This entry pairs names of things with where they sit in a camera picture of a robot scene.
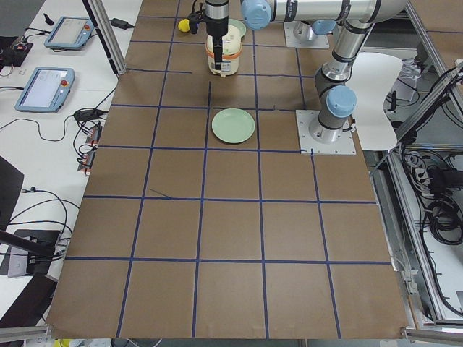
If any yellow toy pepper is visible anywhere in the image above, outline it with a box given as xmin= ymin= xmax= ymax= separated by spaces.
xmin=177 ymin=19 xmax=190 ymax=33

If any near teach pendant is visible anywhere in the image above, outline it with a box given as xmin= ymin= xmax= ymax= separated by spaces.
xmin=14 ymin=67 xmax=75 ymax=113

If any power strip with plugs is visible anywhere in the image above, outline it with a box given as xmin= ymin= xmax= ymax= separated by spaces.
xmin=72 ymin=121 xmax=103 ymax=176

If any green plate near arm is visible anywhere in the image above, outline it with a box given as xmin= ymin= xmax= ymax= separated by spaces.
xmin=211 ymin=108 xmax=255 ymax=144
xmin=229 ymin=18 xmax=247 ymax=38

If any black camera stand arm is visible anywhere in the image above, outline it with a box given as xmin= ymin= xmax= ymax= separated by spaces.
xmin=0 ymin=231 xmax=54 ymax=256

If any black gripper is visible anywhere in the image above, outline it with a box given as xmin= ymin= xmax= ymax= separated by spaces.
xmin=205 ymin=0 xmax=229 ymax=71
xmin=187 ymin=0 xmax=205 ymax=35

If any white rice cooker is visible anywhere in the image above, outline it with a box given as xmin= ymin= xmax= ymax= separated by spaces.
xmin=206 ymin=25 xmax=242 ymax=77

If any teach pendant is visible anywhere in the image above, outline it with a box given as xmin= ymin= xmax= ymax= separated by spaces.
xmin=44 ymin=17 xmax=94 ymax=50
xmin=14 ymin=67 xmax=75 ymax=113

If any far teach pendant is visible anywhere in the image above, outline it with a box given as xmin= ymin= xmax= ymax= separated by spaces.
xmin=44 ymin=17 xmax=94 ymax=50

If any aluminium side frame rail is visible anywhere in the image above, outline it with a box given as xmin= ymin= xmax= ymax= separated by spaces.
xmin=372 ymin=1 xmax=462 ymax=329

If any white chair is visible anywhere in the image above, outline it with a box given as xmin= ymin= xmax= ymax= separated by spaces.
xmin=347 ymin=53 xmax=402 ymax=151

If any cable bundle under frame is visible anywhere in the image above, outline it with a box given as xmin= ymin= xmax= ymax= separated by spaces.
xmin=399 ymin=144 xmax=463 ymax=250

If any aluminium frame post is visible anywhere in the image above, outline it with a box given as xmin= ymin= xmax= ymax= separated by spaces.
xmin=82 ymin=0 xmax=127 ymax=75

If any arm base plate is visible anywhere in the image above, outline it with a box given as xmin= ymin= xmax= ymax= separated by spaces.
xmin=296 ymin=110 xmax=356 ymax=155
xmin=284 ymin=21 xmax=336 ymax=49

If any black power adapter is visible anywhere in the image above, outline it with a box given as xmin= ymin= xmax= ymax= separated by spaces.
xmin=110 ymin=18 xmax=135 ymax=30

